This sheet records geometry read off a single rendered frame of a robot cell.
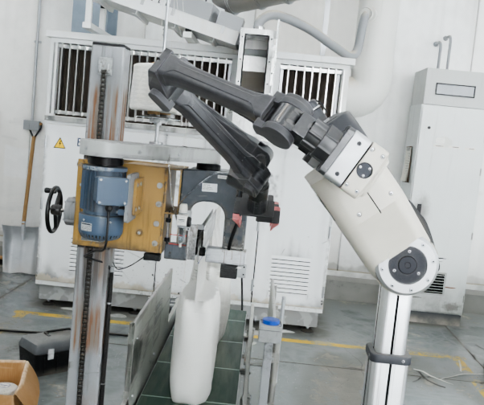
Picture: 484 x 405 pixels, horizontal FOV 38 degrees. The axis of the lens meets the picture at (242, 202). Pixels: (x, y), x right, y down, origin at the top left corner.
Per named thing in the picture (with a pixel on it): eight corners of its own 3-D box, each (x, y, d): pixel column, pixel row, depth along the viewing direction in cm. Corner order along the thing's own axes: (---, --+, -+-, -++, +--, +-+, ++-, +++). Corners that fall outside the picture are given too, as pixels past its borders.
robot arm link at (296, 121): (309, 142, 150) (321, 123, 151) (270, 114, 149) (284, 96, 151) (297, 154, 158) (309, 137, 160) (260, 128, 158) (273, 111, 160)
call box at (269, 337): (280, 344, 239) (282, 327, 238) (257, 341, 239) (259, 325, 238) (280, 337, 247) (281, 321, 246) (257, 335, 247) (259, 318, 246)
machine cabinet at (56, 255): (324, 337, 527) (355, 58, 506) (27, 306, 533) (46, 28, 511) (313, 300, 642) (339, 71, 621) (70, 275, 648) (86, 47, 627)
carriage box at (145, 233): (161, 254, 250) (168, 167, 247) (67, 244, 251) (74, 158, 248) (170, 243, 275) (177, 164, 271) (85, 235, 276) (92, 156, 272)
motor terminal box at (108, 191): (127, 214, 226) (129, 178, 225) (95, 212, 222) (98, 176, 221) (121, 210, 234) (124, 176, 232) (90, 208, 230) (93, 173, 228)
